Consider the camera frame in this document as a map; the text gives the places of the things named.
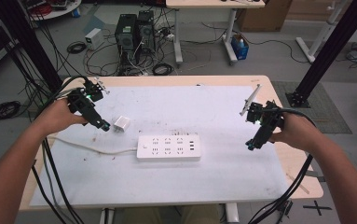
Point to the white charger adapter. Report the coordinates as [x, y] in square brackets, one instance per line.
[121, 123]

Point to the white table mat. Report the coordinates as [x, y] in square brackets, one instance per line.
[173, 183]

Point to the black computer tower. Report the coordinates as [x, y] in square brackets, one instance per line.
[146, 31]
[126, 37]

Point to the blue storage box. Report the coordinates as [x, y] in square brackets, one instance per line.
[240, 49]

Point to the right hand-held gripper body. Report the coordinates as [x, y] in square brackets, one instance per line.
[267, 119]

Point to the wooden desk with white legs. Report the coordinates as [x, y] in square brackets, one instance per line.
[210, 3]

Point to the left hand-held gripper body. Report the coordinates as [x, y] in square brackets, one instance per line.
[84, 104]

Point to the person's right hand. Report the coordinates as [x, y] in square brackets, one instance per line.
[297, 132]

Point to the small white power supply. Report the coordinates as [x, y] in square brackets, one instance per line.
[93, 38]

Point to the round white table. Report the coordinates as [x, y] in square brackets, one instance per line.
[55, 9]

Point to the white power strip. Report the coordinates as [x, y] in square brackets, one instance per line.
[168, 147]

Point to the white metal stand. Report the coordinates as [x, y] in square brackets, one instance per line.
[320, 34]

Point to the person's left hand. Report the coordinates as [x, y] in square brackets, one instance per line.
[58, 118]

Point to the grey floor mat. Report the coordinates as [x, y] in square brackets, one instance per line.
[325, 112]

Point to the black metal frame post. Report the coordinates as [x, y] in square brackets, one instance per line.
[331, 46]
[30, 40]

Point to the brown cardboard box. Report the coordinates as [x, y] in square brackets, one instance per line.
[264, 15]

